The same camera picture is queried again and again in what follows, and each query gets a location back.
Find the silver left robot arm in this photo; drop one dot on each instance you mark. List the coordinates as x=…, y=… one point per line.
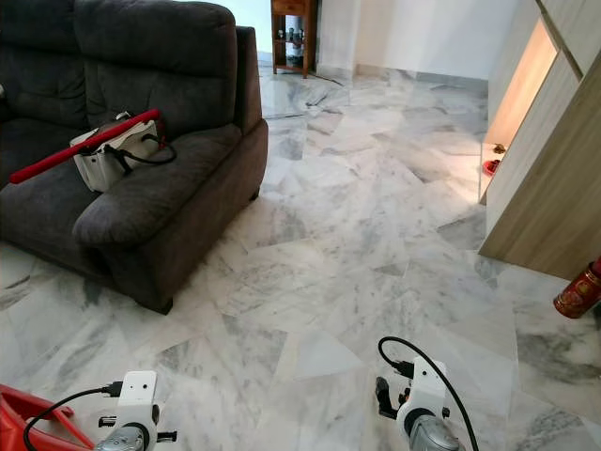
x=127, y=440

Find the red plastic stool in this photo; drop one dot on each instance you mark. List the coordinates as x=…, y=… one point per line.
x=23, y=423

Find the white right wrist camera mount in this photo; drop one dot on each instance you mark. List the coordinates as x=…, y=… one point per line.
x=424, y=390

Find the dark grey fabric sofa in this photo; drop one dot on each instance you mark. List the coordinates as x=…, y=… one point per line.
x=150, y=47

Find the small red ornament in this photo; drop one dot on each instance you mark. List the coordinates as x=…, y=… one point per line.
x=490, y=168

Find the white handbag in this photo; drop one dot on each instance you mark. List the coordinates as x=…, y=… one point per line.
x=99, y=169

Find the brown wooden shelf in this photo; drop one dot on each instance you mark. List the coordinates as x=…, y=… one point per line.
x=291, y=9

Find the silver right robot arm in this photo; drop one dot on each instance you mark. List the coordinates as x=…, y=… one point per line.
x=437, y=437

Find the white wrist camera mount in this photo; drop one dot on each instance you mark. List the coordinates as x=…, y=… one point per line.
x=424, y=390
x=138, y=390

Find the red patterned can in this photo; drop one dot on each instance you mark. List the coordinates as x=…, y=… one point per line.
x=580, y=291

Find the small brown ornament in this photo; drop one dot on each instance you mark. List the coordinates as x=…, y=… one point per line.
x=498, y=148

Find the long red stick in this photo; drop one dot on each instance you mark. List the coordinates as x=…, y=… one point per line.
x=84, y=146

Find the light wood lit cabinet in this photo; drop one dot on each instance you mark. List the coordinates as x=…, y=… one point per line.
x=554, y=188

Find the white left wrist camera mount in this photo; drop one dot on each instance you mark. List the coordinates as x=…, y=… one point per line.
x=138, y=390

